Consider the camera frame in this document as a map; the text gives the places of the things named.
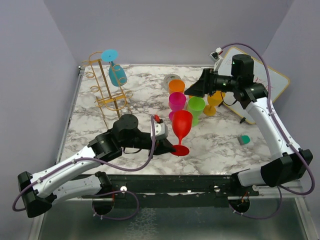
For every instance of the yellow framed whiteboard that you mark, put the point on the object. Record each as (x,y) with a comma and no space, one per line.
(278,82)

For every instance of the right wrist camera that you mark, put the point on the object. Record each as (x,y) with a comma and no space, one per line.
(216,58)

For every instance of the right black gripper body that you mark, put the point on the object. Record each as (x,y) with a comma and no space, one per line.
(215,82)

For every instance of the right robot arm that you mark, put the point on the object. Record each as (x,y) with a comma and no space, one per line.
(289,161)

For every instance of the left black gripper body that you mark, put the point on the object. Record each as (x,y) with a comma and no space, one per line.
(157,144)

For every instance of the green wine glass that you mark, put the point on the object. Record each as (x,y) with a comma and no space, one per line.
(196,106)

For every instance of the pink wine glass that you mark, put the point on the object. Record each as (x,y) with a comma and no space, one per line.
(177,101)

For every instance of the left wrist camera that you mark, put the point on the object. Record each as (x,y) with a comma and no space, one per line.
(159,129)

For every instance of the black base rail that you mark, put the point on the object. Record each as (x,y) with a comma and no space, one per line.
(172,191)

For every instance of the cyan wine glass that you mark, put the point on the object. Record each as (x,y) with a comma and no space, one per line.
(116,73)

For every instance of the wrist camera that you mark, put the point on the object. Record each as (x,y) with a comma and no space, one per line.
(216,58)
(159,129)

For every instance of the clear tape roll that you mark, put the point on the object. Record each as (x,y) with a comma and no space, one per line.
(168,78)

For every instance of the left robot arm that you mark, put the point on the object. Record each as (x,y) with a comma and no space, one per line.
(39,191)

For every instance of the red wine glass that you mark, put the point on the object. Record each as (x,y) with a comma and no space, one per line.
(181,126)

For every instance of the orange wine glass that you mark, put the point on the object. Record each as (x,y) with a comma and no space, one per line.
(176,85)

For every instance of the green grey eraser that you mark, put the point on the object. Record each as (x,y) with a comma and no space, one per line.
(243,139)

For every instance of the black whiteboard foot clip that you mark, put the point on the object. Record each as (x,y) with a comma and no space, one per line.
(242,120)

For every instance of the gold wire glass rack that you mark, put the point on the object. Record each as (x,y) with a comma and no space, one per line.
(111,97)

